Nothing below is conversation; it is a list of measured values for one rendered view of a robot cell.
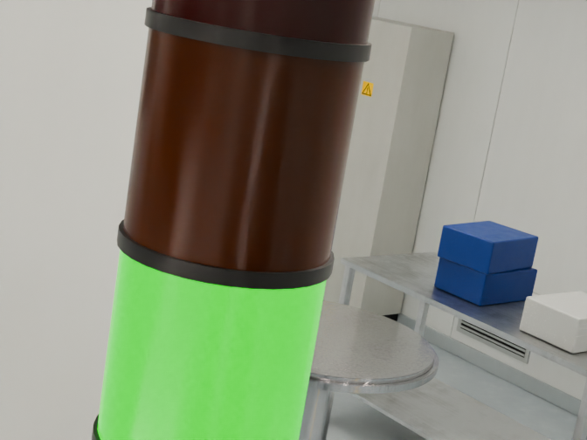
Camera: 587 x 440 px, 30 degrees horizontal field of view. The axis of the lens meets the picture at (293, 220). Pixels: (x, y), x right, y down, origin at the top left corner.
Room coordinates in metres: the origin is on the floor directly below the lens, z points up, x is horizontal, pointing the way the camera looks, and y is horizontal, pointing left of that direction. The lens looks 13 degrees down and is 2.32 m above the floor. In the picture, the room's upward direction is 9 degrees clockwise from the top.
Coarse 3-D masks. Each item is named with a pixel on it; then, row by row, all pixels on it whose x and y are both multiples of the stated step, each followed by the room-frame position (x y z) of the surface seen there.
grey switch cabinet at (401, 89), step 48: (384, 48) 7.18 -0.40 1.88; (432, 48) 7.17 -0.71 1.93; (384, 96) 7.12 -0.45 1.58; (432, 96) 7.23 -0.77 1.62; (384, 144) 7.06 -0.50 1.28; (432, 144) 7.28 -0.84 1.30; (384, 192) 7.04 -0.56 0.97; (336, 240) 7.28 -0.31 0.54; (384, 240) 7.09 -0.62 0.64; (336, 288) 7.22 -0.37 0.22; (384, 288) 7.15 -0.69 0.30
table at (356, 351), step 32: (320, 320) 4.27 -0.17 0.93; (352, 320) 4.34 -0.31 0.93; (384, 320) 4.42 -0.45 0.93; (320, 352) 3.90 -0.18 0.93; (352, 352) 3.96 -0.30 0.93; (384, 352) 4.02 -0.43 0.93; (416, 352) 4.08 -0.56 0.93; (320, 384) 3.65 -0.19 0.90; (352, 384) 3.67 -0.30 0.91; (384, 384) 3.73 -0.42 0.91; (416, 384) 3.82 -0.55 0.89; (320, 416) 4.04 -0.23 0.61
